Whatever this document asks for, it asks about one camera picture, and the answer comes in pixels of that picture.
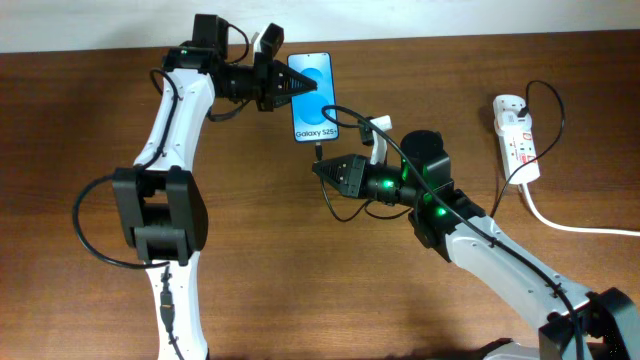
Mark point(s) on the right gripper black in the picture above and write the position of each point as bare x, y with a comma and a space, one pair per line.
358, 174

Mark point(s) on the white USB charger plug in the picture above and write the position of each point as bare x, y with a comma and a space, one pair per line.
507, 115

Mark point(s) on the blue Galaxy smartphone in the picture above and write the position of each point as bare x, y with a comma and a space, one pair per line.
309, 124

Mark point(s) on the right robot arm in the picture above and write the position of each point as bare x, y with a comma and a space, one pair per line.
572, 321

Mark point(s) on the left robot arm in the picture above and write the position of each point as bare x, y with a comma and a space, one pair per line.
162, 213

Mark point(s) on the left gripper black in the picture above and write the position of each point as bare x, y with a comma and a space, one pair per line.
268, 75

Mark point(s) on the white power strip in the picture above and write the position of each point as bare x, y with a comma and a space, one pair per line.
519, 157

